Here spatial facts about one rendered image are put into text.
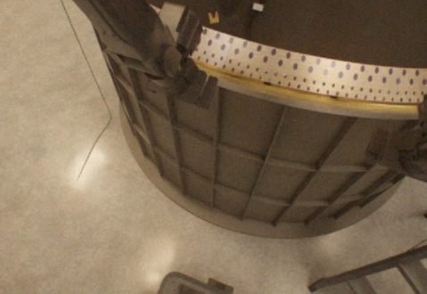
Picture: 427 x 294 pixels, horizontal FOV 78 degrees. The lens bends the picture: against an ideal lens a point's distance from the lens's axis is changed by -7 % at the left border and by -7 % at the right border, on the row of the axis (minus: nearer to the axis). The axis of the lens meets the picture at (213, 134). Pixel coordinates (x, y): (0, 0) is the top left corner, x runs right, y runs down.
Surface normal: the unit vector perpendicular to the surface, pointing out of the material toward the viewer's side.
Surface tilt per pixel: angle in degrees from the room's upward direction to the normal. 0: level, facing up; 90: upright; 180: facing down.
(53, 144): 0
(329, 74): 43
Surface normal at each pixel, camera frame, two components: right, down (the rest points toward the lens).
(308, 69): -0.14, 0.16
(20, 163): 0.03, -0.55
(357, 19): -0.11, 0.48
